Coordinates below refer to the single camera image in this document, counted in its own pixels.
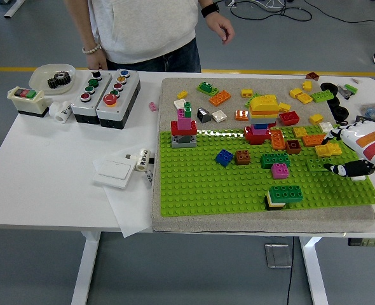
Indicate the dark brown square brick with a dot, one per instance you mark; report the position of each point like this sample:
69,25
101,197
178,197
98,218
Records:
293,146

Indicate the white square brick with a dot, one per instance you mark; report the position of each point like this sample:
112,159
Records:
220,116
179,104
324,127
358,178

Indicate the small pink brick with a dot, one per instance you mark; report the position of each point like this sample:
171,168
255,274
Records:
153,106

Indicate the small black rubber part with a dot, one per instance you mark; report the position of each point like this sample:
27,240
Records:
342,122

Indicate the yellow small brick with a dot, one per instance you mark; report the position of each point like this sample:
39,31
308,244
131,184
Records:
307,86
316,119
182,94

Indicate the grey emergency stop control box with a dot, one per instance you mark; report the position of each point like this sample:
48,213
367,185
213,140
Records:
124,108

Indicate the small green flat brick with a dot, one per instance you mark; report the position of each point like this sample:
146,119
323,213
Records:
351,88

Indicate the black digital meter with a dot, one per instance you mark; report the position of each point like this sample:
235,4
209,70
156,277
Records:
365,119

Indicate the person's left forearm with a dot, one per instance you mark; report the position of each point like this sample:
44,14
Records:
205,2

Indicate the red pink green brick tower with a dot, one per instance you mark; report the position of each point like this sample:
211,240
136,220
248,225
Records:
183,128

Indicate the orange square brick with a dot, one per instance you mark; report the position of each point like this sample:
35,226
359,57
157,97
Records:
241,115

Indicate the orange long brick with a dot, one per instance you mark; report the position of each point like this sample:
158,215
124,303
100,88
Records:
277,139
313,140
220,98

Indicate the person's left hand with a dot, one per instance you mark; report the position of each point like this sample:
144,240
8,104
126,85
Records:
219,23

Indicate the dark green long brick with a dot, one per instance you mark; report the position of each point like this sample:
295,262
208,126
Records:
275,160
284,193

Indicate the person's right forearm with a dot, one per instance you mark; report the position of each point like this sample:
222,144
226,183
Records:
85,28

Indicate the white wall switch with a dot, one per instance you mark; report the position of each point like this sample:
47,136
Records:
112,173

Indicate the person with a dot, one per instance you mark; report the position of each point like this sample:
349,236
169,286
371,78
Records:
143,28

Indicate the yellow square brick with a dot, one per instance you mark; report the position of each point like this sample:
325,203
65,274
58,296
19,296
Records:
285,107
305,98
295,93
334,149
322,151
300,132
247,93
270,98

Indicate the white pipe tee fitting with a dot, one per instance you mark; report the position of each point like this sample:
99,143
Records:
60,112

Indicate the person's right hand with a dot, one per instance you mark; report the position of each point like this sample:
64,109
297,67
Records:
97,60

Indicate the white stand foot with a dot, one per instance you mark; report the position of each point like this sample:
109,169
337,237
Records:
14,9

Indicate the metal floor plate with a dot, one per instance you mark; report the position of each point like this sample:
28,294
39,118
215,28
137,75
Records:
278,255

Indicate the red square brick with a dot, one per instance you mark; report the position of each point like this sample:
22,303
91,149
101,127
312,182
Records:
290,118

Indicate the white paper sheet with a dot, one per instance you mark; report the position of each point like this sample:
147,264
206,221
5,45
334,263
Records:
130,209

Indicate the lime green studded baseplate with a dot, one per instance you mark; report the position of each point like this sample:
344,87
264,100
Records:
190,190

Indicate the printed paper label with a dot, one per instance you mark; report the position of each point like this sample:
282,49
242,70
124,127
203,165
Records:
149,181

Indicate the white table leg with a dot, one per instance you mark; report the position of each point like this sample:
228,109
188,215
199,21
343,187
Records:
313,273
84,270

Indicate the maroon square brick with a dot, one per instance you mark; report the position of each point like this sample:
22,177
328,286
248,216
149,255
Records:
313,76

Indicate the black rubber tyre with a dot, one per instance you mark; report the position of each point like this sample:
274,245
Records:
336,102
337,112
323,86

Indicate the black yellow white brick stack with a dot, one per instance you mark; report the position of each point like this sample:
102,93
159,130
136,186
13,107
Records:
273,206

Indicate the black wristwatch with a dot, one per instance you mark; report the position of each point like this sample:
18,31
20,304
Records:
210,9

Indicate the blue square brick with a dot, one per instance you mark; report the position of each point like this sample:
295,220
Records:
224,158

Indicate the grey four-button control box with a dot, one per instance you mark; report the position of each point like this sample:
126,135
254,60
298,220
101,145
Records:
79,109

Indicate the cream switch box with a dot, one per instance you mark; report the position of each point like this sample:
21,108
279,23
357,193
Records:
31,106

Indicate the lime green flat long brick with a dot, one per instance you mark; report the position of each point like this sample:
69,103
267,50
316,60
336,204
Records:
317,164

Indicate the small screw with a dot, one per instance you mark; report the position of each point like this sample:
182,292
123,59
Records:
355,80

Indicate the desk control panel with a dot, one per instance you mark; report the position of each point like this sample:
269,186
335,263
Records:
365,242

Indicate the green stacked brick pair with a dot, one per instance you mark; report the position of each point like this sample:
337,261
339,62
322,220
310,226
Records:
206,88

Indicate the black metal gear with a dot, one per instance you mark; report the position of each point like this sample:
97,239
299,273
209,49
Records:
58,81

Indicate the grey-brown mat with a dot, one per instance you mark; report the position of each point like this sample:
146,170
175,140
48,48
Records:
206,224

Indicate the translucent white bowl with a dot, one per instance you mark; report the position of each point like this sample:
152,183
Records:
41,74

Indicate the white labelled tube fitting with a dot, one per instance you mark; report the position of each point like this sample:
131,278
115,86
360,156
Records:
143,160

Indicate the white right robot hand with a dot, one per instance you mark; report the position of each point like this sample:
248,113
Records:
368,143

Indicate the pink square brick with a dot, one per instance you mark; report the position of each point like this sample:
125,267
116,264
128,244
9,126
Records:
279,171

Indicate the brick tower with yellow roof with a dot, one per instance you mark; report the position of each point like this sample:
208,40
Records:
261,109

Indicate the dark grey slope brick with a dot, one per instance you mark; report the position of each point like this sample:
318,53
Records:
203,115

